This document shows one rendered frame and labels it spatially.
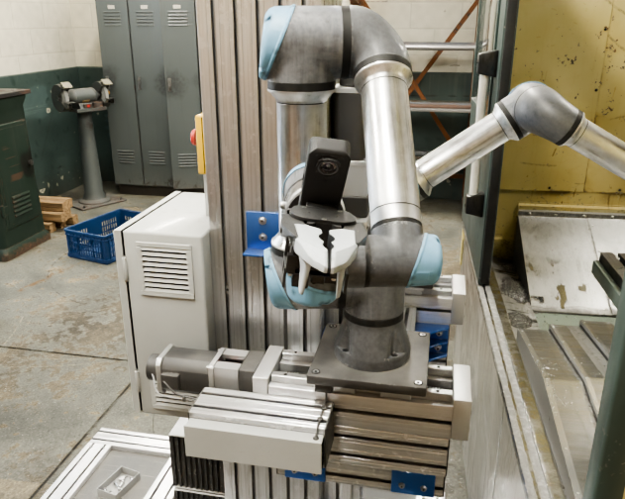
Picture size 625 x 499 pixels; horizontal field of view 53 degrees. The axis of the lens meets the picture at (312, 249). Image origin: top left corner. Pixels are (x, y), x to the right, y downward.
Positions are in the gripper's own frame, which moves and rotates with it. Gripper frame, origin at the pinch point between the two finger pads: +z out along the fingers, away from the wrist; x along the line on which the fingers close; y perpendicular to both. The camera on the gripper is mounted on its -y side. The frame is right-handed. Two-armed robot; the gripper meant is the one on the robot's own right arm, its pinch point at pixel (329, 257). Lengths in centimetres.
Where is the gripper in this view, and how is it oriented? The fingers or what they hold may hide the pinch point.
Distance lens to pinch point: 57.8
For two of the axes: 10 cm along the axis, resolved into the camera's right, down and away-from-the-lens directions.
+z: 0.5, 3.4, -9.4
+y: -1.4, 9.3, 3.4
